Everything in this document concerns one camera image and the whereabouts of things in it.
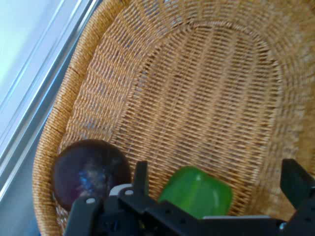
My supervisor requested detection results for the aluminium wall rail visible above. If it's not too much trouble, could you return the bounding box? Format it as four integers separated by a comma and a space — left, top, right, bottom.
0, 0, 101, 197

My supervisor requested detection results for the dark purple round onion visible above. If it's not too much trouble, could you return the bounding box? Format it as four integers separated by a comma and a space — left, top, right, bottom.
51, 139, 132, 212

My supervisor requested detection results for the green bell pepper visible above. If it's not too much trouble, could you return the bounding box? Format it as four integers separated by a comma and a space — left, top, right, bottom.
157, 166, 233, 219

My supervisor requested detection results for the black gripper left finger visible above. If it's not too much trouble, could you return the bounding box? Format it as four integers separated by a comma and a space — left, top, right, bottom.
66, 161, 204, 236

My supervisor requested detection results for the oval woven wicker basket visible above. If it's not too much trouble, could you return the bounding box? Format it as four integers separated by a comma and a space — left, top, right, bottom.
31, 0, 315, 236

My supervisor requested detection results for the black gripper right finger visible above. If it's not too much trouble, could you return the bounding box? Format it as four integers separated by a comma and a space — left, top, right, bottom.
280, 158, 315, 236

